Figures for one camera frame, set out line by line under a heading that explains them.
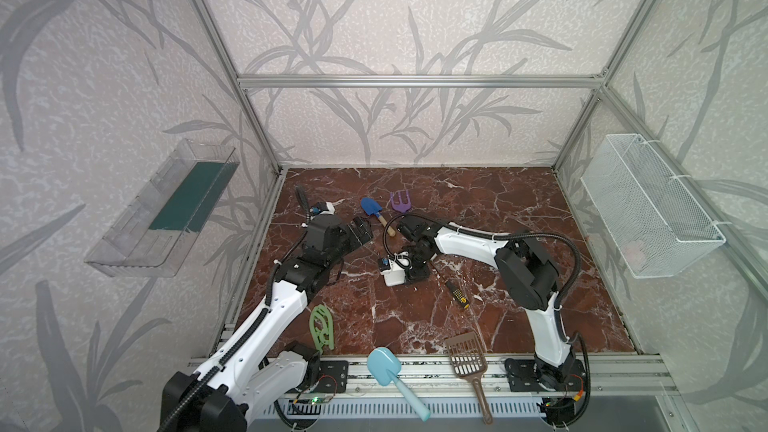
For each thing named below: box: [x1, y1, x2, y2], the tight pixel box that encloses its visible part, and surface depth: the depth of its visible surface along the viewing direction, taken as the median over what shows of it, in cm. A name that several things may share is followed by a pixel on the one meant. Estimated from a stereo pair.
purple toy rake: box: [390, 190, 412, 213], surface depth 110 cm
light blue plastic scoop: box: [367, 347, 431, 422], surface depth 77 cm
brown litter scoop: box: [444, 331, 493, 425], surface depth 78 cm
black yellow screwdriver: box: [446, 281, 470, 309], surface depth 86 cm
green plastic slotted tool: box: [309, 304, 334, 354], surface depth 82 cm
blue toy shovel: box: [360, 197, 396, 237], surface depth 111 cm
